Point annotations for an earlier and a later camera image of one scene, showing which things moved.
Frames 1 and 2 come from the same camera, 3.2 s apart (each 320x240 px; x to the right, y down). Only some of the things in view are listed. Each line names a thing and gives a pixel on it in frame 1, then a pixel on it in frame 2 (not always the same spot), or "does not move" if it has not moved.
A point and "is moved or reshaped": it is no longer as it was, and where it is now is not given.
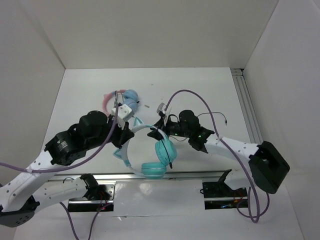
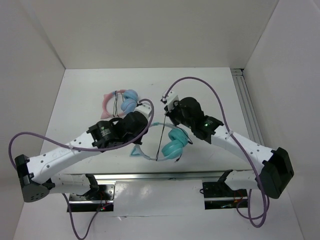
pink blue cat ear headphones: [130, 98] does not move
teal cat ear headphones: [165, 151] is moved or reshaped
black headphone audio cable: [177, 118] to [189, 140]
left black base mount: [103, 202] does not move
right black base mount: [218, 195] does not move
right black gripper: [161, 124] to [176, 105]
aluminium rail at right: [247, 106] does not move
